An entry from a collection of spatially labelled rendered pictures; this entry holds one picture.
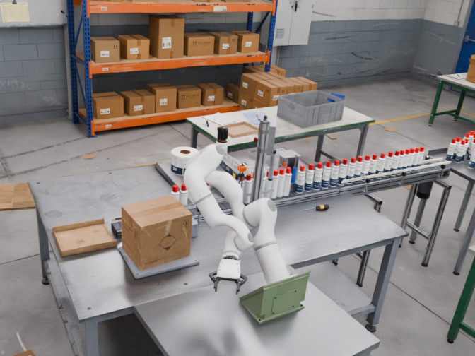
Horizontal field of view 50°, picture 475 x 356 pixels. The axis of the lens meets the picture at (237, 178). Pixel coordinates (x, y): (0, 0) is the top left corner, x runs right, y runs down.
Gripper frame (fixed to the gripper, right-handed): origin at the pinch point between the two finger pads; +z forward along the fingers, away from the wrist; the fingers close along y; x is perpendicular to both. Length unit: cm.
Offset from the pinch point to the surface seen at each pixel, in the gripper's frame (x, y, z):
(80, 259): -39, 81, -39
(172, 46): -121, 112, -471
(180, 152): -48, 47, -156
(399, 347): -132, -121, -71
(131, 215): -11, 54, -49
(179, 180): -57, 44, -135
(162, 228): -15, 37, -46
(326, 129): -105, -77, -294
